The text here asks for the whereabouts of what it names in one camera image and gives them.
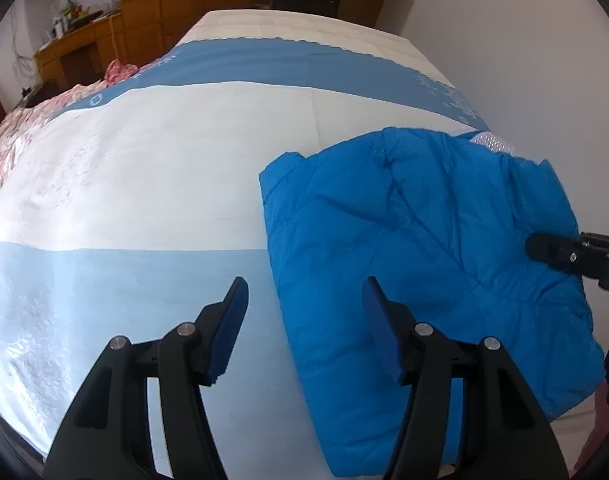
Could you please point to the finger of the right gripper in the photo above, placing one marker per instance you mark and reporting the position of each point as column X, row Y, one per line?
column 587, row 255

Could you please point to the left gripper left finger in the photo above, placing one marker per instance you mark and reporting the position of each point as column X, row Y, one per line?
column 106, row 431

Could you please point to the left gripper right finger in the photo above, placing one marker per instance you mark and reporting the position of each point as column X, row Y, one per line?
column 504, row 433

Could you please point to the blue puffer jacket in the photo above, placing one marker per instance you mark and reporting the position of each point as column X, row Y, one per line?
column 441, row 222

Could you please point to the blue and white bed sheet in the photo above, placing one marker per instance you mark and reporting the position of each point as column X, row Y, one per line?
column 136, row 206

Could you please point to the pink floral quilt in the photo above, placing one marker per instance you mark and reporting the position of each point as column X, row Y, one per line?
column 19, row 126

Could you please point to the wooden desk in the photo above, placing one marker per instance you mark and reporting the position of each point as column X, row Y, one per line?
column 82, row 56

